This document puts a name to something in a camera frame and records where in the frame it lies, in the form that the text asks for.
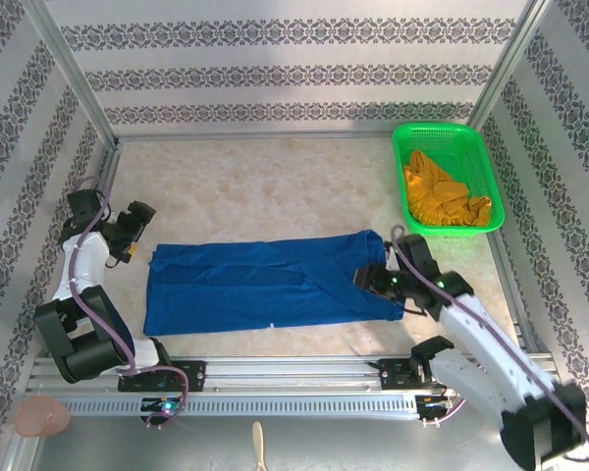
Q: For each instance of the blue t-shirt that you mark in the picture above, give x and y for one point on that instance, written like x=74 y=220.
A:
x=275 y=289

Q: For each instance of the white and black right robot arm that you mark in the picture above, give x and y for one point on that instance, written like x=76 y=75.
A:
x=481 y=338

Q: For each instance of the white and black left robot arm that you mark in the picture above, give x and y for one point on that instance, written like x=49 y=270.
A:
x=86 y=260

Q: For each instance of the yellow crumpled cloth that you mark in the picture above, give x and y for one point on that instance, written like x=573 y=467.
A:
x=446 y=196

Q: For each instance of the small circuit board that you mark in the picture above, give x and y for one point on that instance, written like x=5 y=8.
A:
x=437 y=402
x=166 y=406

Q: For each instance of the green plastic basket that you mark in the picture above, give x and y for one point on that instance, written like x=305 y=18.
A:
x=446 y=142

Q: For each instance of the pink translucent cup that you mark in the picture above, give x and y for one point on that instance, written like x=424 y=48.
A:
x=41 y=417

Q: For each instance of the aluminium frame rail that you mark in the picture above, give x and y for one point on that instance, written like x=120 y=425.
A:
x=105 y=167
x=142 y=137
x=508 y=275

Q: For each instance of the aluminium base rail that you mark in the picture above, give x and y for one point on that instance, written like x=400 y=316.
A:
x=294 y=370

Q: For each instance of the aluminium frame post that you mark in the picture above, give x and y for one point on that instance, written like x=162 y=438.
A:
x=513 y=49
x=70 y=68

